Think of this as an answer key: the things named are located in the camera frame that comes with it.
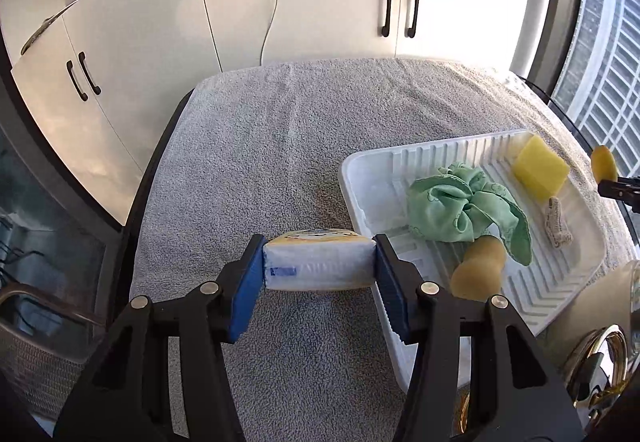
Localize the grey towel table cover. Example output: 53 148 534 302
130 58 634 441

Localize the yellow rectangular sponge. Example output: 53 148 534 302
512 136 570 203

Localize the green cloth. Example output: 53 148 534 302
407 163 533 266

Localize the yellow round sponge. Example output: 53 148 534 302
591 145 618 183

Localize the white mug chrome lid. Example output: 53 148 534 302
538 260 639 367

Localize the amber glass tumbler green sleeve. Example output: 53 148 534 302
562 324 631 410

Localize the metal mesh chair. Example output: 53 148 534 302
1 283 105 422

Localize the small white knotted toy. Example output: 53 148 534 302
544 196 574 249

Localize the beige gourd makeup sponge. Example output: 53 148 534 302
449 235 506 301

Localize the white plastic tray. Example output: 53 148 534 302
338 128 608 396

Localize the white cabinet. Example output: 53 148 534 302
1 0 527 223

